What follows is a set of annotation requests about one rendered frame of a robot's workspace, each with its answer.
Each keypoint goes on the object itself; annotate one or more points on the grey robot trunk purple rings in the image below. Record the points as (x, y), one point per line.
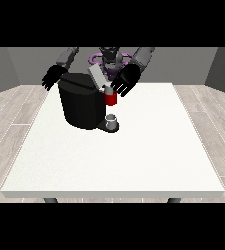
(110, 60)

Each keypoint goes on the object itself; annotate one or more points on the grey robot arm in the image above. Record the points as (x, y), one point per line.
(66, 58)
(143, 58)

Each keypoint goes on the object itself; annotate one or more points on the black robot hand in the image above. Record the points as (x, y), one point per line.
(128, 78)
(54, 75)

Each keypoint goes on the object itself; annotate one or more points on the small grey coffee pod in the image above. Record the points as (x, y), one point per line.
(108, 88)

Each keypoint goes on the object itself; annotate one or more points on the black coffee machine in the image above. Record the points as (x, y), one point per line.
(80, 101)

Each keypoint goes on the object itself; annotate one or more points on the pale grey machine lid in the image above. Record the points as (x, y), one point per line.
(97, 75)

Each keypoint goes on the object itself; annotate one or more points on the red pod holder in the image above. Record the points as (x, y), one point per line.
(111, 98)

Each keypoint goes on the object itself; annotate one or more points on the small grey cup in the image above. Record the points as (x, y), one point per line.
(111, 121)

